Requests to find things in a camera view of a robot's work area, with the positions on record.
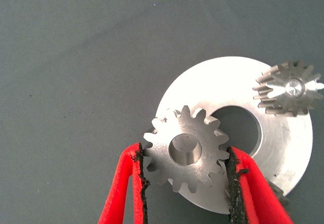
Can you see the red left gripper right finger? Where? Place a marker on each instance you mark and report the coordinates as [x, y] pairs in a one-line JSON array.
[[255, 196]]

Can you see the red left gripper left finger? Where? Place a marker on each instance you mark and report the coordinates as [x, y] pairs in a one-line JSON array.
[[119, 191]]

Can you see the steel planetary gear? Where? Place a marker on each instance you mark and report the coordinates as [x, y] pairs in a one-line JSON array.
[[192, 176], [281, 99], [279, 192]]

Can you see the round metal carrier plate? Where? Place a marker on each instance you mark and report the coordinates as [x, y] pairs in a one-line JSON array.
[[227, 82]]

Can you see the dark grey table cloth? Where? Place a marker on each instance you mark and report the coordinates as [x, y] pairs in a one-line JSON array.
[[76, 56]]

